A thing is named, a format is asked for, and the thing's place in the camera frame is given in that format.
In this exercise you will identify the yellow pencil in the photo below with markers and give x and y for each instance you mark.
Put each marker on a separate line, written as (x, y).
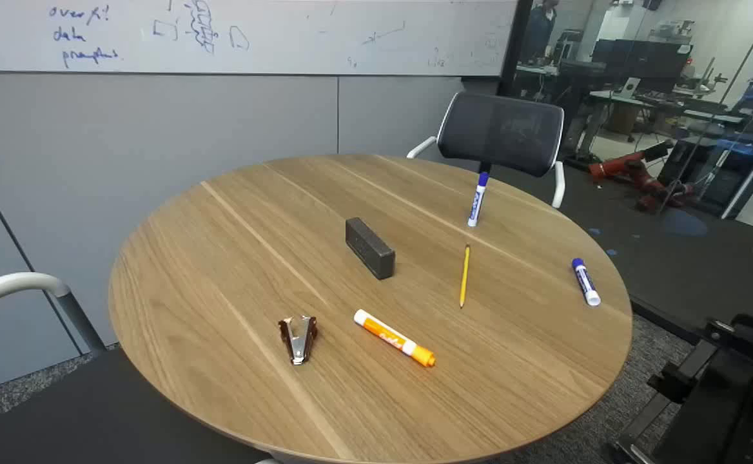
(466, 276)

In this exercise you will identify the black whiteboard eraser block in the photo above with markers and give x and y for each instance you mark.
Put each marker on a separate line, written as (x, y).
(368, 247)

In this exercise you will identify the orange marker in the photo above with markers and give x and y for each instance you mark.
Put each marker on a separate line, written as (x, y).
(391, 337)

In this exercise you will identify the upright purple whiteboard marker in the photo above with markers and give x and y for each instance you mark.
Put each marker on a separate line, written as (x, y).
(479, 203)

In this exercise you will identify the metal staple remover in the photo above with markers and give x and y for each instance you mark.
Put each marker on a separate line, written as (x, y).
(297, 343)

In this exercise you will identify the grey mesh back chair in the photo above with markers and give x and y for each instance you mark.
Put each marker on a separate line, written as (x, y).
(501, 129)

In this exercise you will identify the lying purple whiteboard marker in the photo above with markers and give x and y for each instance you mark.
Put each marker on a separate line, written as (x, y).
(587, 282)

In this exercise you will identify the black background office chair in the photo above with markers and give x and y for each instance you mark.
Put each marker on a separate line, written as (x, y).
(579, 78)

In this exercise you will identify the red machine on floor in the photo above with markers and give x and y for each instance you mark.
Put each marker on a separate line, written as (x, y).
(631, 169)

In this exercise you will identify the background desk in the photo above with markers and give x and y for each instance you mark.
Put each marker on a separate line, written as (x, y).
(651, 99)

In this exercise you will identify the black office chair white arms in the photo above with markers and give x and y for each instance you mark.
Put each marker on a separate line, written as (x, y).
(17, 284)

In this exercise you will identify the wall whiteboard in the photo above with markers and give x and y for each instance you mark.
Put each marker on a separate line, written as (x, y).
(308, 34)

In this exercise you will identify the black door frame post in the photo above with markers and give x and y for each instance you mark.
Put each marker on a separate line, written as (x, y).
(515, 43)

